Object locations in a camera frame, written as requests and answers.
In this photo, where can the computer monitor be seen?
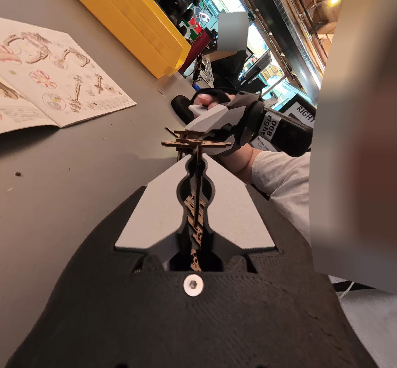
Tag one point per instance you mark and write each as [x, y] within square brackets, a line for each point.
[259, 63]

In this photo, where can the red container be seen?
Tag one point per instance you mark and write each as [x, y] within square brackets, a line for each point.
[195, 48]

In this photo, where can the wooden model assembly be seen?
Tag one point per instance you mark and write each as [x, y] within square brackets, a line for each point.
[183, 142]

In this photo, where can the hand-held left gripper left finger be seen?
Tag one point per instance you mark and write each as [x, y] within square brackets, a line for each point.
[152, 216]

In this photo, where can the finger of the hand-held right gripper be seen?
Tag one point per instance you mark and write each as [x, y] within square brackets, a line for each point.
[217, 118]
[229, 149]

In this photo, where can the person's right hand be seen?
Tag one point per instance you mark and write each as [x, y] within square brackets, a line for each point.
[214, 98]

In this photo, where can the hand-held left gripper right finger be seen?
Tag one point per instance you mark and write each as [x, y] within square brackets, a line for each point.
[238, 216]

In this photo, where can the black rounded object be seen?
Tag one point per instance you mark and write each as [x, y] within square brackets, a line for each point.
[181, 108]

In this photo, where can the illustrated instruction booklet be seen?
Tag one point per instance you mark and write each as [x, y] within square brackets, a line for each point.
[62, 88]

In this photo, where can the yellow plastic bin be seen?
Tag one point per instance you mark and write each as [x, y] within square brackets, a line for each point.
[130, 17]

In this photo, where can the thin wooden splinter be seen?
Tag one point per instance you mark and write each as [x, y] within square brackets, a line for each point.
[161, 92]

